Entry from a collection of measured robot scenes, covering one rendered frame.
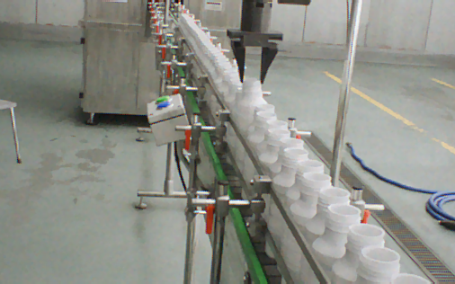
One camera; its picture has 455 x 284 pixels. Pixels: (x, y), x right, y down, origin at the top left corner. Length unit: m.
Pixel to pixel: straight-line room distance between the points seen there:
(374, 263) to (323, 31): 11.01
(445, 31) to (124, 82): 7.74
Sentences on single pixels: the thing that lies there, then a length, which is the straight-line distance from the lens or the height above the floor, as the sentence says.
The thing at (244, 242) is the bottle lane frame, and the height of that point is 1.00.
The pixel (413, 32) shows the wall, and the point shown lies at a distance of 12.13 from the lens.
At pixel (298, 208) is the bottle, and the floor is 1.12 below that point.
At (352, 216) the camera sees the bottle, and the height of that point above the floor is 1.16.
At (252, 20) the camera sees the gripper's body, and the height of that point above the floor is 1.32.
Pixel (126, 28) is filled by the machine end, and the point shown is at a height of 0.85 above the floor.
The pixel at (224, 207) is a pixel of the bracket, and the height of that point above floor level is 1.08.
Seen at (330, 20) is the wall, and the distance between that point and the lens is 11.62.
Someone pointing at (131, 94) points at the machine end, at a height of 0.29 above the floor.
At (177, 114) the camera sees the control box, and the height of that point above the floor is 1.10.
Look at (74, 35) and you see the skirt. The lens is 11.20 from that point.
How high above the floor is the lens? 1.42
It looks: 15 degrees down
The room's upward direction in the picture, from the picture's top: 5 degrees clockwise
